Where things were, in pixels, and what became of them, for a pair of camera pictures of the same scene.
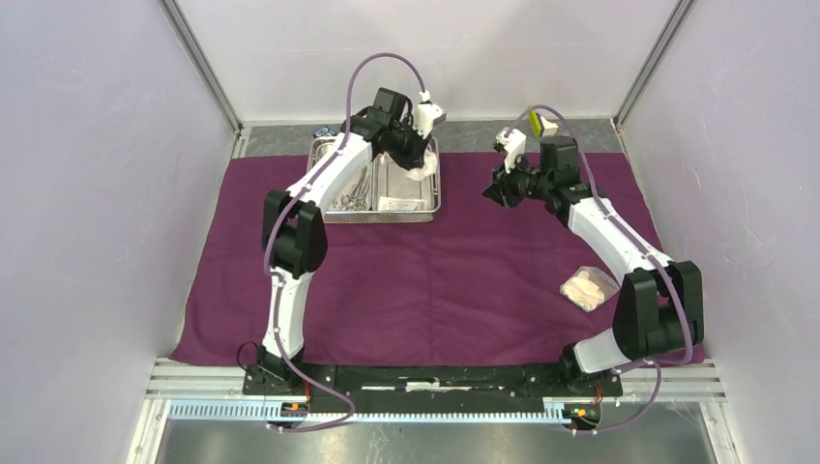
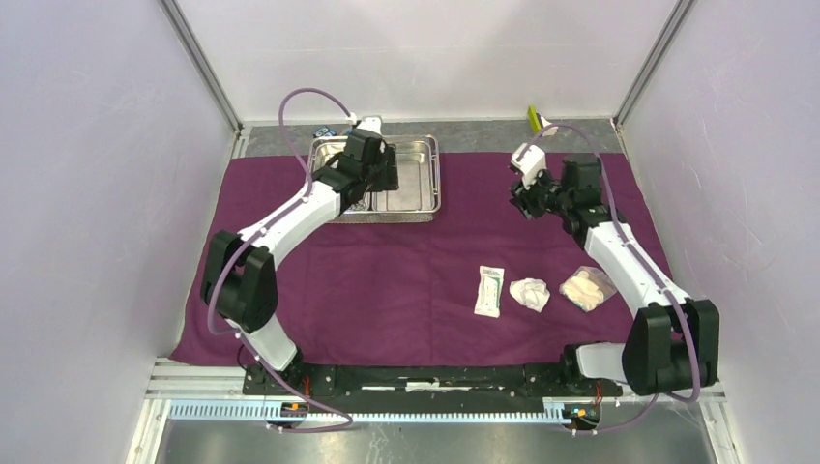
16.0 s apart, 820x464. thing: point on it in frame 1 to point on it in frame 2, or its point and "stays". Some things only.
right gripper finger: x=508 y=198 to x=532 y=209
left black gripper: x=416 y=159 to x=389 y=181
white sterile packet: x=400 y=204 to x=489 y=291
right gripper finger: x=495 y=190 to x=518 y=194
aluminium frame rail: x=213 y=391 stays
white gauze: x=428 y=167 to x=532 y=293
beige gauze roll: x=588 y=288 stays
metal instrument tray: x=382 y=193 stays
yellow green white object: x=540 y=126 stays
